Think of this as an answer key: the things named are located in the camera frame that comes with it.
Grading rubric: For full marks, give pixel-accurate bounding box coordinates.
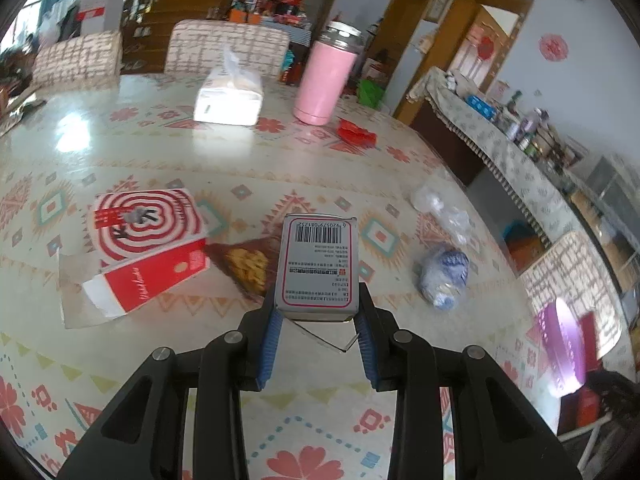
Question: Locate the grey white medicine box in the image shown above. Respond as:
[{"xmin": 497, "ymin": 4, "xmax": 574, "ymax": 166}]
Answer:
[{"xmin": 273, "ymin": 214, "xmax": 359, "ymax": 323}]

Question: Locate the blue white crumpled wrapper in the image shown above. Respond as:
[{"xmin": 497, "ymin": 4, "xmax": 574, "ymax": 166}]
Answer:
[{"xmin": 418, "ymin": 243, "xmax": 470, "ymax": 311}]

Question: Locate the checkered chair right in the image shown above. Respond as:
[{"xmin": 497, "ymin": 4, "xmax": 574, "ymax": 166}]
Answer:
[{"xmin": 520, "ymin": 231, "xmax": 632, "ymax": 366}]

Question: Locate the checkered chair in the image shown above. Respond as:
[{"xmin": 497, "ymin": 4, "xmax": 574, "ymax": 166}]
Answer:
[
  {"xmin": 520, "ymin": 231, "xmax": 632, "ymax": 366},
  {"xmin": 164, "ymin": 20, "xmax": 290, "ymax": 79},
  {"xmin": 32, "ymin": 30, "xmax": 122, "ymax": 88}
]

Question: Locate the red white spiral box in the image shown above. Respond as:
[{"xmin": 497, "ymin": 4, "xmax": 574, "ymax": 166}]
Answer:
[{"xmin": 82, "ymin": 188, "xmax": 209, "ymax": 318}]

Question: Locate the brown snack bag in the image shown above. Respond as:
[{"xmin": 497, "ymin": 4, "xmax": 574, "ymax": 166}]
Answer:
[{"xmin": 204, "ymin": 235, "xmax": 280, "ymax": 299}]

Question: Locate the clear plastic bag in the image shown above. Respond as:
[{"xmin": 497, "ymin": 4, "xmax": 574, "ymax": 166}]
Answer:
[{"xmin": 409, "ymin": 182, "xmax": 471, "ymax": 246}]

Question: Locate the sideboard with lace cloth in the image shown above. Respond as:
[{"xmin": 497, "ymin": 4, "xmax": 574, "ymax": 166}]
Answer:
[{"xmin": 405, "ymin": 67, "xmax": 587, "ymax": 246}]

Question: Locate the blue box on sideboard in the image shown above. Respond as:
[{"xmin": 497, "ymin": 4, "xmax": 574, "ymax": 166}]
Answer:
[{"xmin": 465, "ymin": 94, "xmax": 497, "ymax": 122}]

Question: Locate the red crumpled wrapper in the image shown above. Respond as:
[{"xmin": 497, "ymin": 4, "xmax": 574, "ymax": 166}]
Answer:
[{"xmin": 337, "ymin": 118, "xmax": 378, "ymax": 148}]

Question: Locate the white tissue pack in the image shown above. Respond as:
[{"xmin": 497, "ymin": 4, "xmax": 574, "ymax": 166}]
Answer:
[{"xmin": 193, "ymin": 46, "xmax": 264, "ymax": 127}]

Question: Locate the green plastic bag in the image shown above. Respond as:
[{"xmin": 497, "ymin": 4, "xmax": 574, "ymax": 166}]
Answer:
[{"xmin": 357, "ymin": 79, "xmax": 385, "ymax": 110}]

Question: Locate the checkered chair far left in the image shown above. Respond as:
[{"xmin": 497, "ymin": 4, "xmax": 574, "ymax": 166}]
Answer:
[{"xmin": 32, "ymin": 30, "xmax": 122, "ymax": 88}]

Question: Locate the checkered chair far middle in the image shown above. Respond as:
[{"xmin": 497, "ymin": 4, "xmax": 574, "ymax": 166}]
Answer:
[{"xmin": 164, "ymin": 20, "xmax": 290, "ymax": 79}]

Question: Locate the pink thermos bottle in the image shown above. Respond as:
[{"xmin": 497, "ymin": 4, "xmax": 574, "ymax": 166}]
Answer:
[{"xmin": 293, "ymin": 21, "xmax": 362, "ymax": 126}]

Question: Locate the wooden staircase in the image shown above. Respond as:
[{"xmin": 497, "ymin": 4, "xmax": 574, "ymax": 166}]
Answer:
[{"xmin": 120, "ymin": 0, "xmax": 232, "ymax": 74}]

